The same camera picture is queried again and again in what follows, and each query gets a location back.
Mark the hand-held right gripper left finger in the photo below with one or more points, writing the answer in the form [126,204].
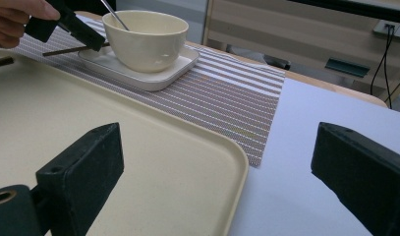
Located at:
[86,170]

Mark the striped placemat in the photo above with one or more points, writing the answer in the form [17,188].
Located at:
[220,105]

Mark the dark object under desk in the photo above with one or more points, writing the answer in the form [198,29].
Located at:
[277,62]

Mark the metal spoon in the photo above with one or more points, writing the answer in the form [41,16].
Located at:
[115,14]

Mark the wall power socket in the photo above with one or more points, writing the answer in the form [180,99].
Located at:
[387,29]

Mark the wooden desk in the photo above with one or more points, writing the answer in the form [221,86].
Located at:
[286,32]

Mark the cream plastic tray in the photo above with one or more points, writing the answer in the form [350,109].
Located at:
[89,108]

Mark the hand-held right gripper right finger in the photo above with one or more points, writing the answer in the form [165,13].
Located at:
[368,170]

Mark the white square plate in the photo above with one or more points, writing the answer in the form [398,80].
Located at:
[174,73]

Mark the cream bowl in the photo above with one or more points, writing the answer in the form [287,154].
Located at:
[148,42]

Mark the brown chopstick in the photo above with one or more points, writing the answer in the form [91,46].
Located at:
[63,51]
[1,62]

